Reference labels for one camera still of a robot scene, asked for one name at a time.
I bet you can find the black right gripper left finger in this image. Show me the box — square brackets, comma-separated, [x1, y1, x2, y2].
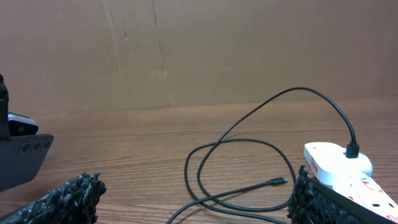
[1, 172, 106, 224]

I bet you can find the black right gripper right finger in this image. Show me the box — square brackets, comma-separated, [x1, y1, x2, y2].
[287, 165, 386, 224]

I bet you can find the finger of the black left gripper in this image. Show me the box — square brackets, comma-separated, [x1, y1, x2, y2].
[0, 75, 10, 141]

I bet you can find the blue Galaxy smartphone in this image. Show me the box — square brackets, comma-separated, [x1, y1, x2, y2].
[1, 134, 54, 191]

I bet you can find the white charger plug adapter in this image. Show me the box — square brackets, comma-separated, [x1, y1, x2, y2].
[303, 142, 373, 185]

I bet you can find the white power strip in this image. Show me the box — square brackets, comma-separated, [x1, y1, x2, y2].
[323, 176, 397, 223]

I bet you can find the black USB charging cable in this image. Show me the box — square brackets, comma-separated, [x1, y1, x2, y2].
[165, 86, 361, 224]

